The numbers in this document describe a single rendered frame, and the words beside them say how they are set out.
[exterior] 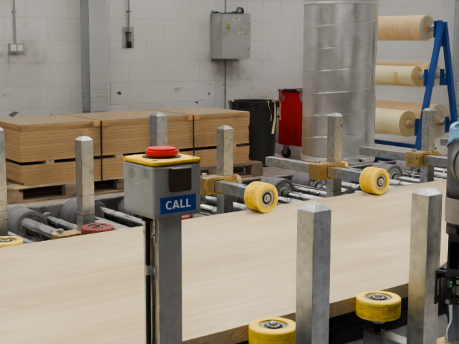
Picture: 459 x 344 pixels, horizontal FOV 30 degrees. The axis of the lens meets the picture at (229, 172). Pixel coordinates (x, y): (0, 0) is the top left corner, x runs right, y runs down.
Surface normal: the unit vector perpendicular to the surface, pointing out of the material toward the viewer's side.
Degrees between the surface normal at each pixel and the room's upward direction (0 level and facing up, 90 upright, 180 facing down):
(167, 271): 90
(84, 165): 90
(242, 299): 0
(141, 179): 90
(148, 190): 90
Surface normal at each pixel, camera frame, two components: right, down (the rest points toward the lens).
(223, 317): 0.00, -0.99
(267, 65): 0.58, 0.13
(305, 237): -0.79, 0.09
